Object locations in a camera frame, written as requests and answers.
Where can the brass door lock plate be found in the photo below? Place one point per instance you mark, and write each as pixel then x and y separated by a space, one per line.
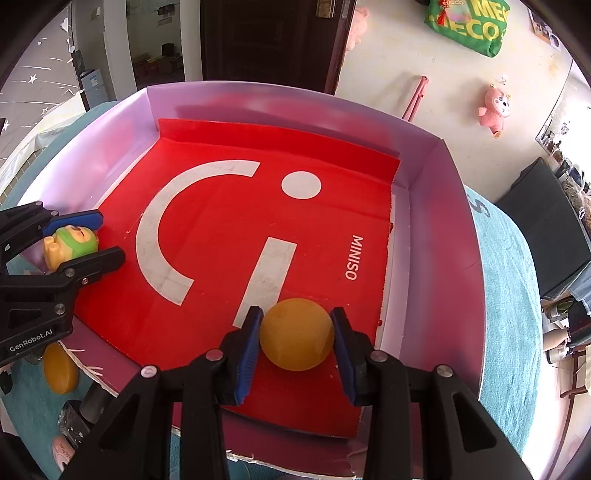
pixel 331 7

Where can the wooden stool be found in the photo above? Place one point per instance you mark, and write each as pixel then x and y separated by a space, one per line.
pixel 577 376

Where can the wall photos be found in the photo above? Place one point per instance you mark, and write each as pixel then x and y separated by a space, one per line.
pixel 545 27

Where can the yellow green toy figure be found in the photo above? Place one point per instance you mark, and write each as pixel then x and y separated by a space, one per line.
pixel 78 244

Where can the pale pink plush toy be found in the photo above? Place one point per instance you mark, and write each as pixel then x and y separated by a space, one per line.
pixel 356 25

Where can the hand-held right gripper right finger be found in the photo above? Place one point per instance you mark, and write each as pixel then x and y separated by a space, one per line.
pixel 345 357

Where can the row of small bottles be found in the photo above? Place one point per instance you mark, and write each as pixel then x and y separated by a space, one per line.
pixel 565 157

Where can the red printed sheet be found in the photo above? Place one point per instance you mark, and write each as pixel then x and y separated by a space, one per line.
pixel 221 221

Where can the orange round disc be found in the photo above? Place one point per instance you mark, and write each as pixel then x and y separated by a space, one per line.
pixel 295 334
pixel 60 369

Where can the stack of cardboard boxes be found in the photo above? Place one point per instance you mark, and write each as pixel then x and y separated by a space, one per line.
pixel 157 62

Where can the teal plush blanket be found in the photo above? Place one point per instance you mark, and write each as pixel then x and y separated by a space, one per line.
pixel 508 300

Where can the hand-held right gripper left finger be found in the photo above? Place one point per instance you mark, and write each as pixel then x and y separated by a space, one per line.
pixel 244 357

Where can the pink nail polish bottle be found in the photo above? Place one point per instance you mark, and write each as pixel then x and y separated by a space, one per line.
pixel 62 451

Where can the cardboard tray red bottom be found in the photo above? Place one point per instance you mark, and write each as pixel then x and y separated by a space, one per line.
pixel 429 207

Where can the dark covered table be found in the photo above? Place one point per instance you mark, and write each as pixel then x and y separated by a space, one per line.
pixel 549 230

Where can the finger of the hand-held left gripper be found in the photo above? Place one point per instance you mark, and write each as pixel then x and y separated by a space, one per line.
pixel 81 220
pixel 99 261

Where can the black nail polish bottle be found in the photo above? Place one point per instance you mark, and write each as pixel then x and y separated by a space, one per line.
pixel 76 417

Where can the pink wall hook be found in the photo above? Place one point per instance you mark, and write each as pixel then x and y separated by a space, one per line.
pixel 418 92

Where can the green tote bag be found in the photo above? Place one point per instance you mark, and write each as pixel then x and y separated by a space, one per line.
pixel 471 32

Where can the blue cabinet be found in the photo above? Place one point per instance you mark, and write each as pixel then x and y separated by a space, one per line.
pixel 93 88

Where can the dark wooden door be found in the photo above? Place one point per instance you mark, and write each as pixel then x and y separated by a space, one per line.
pixel 268 41

